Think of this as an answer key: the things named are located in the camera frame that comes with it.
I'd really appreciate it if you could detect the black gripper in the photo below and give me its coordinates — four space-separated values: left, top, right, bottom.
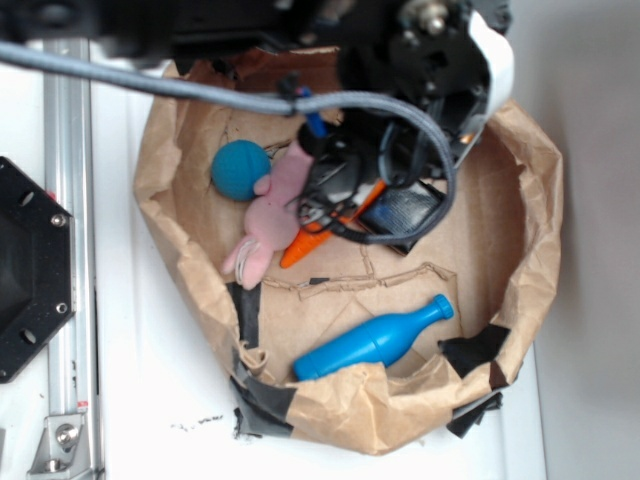
299 1 513 200

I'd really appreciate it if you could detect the black box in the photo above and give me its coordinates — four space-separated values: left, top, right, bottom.
357 181 445 236

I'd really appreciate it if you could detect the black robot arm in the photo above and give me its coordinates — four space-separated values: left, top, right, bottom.
1 1 514 188

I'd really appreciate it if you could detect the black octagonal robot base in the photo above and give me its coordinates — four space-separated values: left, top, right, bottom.
1 157 74 384

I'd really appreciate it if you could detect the orange toy carrot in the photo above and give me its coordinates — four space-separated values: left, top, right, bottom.
279 180 386 269

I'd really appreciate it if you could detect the blue ball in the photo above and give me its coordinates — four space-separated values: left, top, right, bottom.
210 140 271 201

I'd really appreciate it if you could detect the pink plush toy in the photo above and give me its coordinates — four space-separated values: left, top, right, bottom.
222 140 313 290

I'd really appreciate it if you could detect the blue toy bottle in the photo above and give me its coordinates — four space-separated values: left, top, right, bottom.
293 294 454 381

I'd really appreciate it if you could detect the brown paper bag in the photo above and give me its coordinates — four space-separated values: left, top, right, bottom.
134 98 563 455

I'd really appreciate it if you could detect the grey braided cable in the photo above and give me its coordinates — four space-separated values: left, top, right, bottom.
0 40 457 246

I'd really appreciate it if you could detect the aluminium rail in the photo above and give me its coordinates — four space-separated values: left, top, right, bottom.
43 39 104 480

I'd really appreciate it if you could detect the metal corner bracket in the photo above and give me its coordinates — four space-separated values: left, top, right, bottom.
26 413 92 479

